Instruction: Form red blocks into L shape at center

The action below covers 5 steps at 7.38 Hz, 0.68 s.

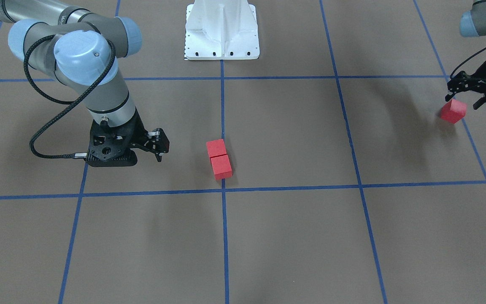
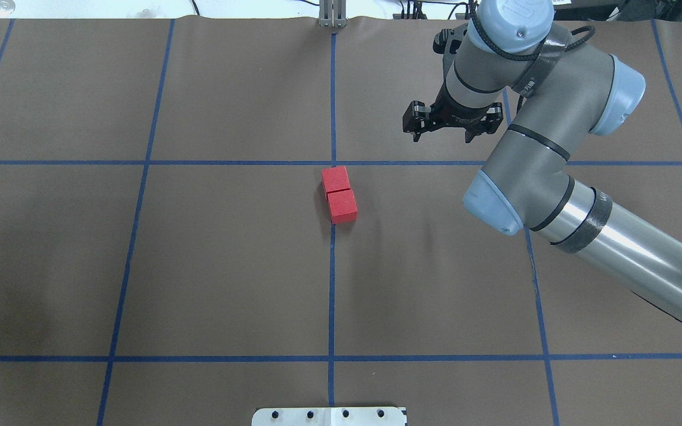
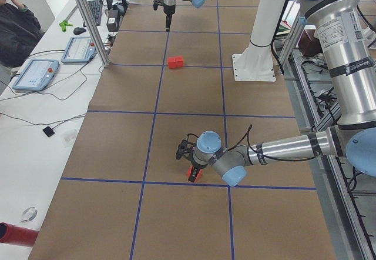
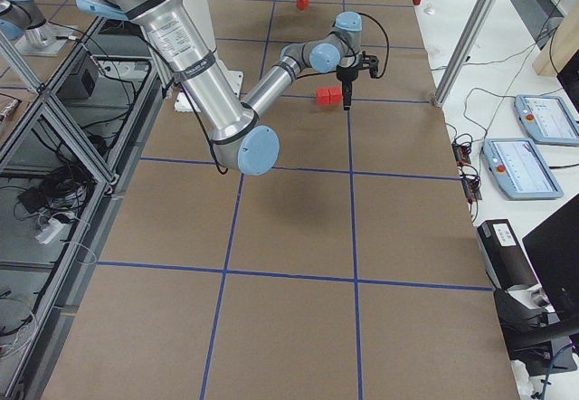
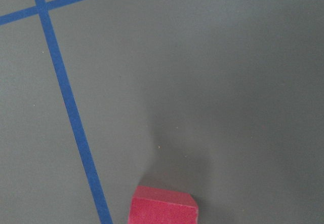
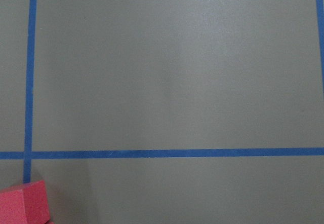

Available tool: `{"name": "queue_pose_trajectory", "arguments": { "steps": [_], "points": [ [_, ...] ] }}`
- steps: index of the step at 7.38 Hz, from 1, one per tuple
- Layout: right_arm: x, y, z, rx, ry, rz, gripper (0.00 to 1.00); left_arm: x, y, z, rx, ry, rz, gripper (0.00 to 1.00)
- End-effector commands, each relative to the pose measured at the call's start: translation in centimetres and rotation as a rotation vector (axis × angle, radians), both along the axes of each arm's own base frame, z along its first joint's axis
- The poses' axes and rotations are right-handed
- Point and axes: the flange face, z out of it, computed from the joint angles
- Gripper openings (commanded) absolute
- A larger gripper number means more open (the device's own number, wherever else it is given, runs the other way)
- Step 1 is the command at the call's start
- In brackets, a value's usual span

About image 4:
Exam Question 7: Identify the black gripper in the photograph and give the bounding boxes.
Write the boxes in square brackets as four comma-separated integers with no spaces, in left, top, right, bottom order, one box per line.
[337,66,359,110]

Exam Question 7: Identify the red block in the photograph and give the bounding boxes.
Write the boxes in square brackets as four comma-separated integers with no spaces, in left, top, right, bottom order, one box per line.
[296,0,309,10]
[328,85,343,104]
[315,88,331,106]

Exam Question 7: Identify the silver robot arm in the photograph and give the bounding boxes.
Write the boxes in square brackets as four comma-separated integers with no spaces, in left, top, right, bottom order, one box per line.
[76,0,363,176]

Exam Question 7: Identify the small circuit boards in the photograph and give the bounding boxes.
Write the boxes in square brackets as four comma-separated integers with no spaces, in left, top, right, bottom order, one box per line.
[451,133,481,204]

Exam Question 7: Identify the near teach pendant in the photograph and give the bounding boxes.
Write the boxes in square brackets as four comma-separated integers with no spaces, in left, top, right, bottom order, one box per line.
[482,138,564,200]

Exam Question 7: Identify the teach pendant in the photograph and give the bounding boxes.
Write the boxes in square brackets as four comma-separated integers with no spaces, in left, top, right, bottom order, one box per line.
[515,95,578,147]
[482,138,564,200]

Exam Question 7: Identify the far teach pendant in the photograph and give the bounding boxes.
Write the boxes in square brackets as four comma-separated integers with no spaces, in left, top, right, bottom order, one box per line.
[515,95,578,147]

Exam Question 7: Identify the black power box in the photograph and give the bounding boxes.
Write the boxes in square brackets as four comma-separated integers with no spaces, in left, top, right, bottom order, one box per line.
[477,219,538,291]

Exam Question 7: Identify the black monitor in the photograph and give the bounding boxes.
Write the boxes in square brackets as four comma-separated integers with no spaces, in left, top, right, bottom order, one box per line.
[523,195,578,316]

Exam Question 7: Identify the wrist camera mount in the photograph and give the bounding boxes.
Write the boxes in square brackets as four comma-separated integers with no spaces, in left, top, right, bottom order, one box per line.
[359,52,379,79]

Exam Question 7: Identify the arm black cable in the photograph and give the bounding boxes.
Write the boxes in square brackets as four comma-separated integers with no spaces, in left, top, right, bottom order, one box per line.
[293,12,391,80]

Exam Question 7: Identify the white camera pillar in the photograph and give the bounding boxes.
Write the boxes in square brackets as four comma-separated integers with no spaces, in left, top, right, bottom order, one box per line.
[184,0,243,97]

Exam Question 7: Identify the aluminium frame post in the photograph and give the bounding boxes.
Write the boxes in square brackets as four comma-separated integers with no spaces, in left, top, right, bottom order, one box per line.
[432,0,496,108]

